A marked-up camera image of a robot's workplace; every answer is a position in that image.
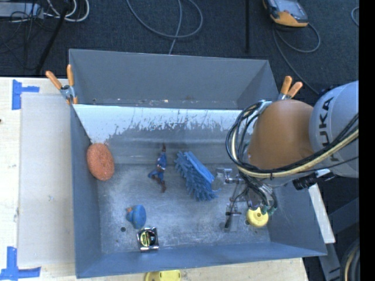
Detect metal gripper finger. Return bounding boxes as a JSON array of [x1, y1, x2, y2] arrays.
[[212, 168, 236, 191], [219, 203, 243, 233]]

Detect yellow round disc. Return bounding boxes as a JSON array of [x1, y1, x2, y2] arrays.
[[246, 205, 270, 228]]

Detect blue bristle brush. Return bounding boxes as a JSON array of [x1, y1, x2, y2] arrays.
[[173, 150, 221, 202]]

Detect grey metal bin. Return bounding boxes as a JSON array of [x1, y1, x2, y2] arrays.
[[67, 48, 329, 279]]

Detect blue and red toy figure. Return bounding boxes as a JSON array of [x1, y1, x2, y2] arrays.
[[147, 143, 169, 194]]

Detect silver and yellow tape measure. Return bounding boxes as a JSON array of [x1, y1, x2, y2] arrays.
[[136, 227, 160, 252]]

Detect blue toy duck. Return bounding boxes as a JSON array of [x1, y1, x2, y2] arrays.
[[125, 204, 147, 230]]

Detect orange round scrub sponge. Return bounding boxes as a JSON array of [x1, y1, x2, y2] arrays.
[[86, 142, 115, 182]]

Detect pale wood flat board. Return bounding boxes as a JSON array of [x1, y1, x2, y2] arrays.
[[16, 93, 76, 271]]

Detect black cylinder on white bracket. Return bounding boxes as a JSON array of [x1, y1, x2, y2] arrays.
[[292, 169, 335, 191]]

